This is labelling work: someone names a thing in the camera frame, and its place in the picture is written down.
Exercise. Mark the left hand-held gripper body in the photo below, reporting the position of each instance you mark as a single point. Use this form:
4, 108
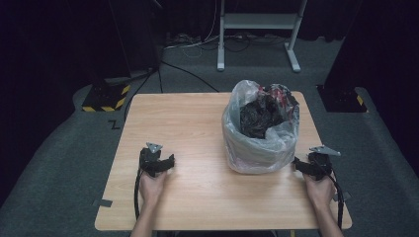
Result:
150, 161

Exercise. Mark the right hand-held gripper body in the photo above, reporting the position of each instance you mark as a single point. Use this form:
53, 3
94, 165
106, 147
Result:
319, 163

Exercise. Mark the clear plastic trash bag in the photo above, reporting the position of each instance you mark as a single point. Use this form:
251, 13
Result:
260, 153

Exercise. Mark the person's left hand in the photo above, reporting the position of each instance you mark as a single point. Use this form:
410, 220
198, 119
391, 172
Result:
151, 189

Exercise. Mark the person's right hand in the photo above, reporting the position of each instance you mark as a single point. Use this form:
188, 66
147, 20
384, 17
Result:
318, 192

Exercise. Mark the grey tape strip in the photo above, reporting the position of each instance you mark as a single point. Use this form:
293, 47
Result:
346, 196
102, 203

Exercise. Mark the black floor tape mark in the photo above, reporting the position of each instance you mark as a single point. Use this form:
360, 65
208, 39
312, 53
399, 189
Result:
114, 124

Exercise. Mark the crumpled black plastic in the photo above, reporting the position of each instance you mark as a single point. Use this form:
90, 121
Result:
258, 118

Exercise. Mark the red and black wrapper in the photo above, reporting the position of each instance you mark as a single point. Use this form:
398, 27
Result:
280, 95

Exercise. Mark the black yellow striped stand base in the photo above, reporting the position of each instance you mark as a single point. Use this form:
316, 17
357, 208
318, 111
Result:
105, 98
342, 98

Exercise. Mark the white metal stand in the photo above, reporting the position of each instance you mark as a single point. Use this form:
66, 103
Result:
260, 21

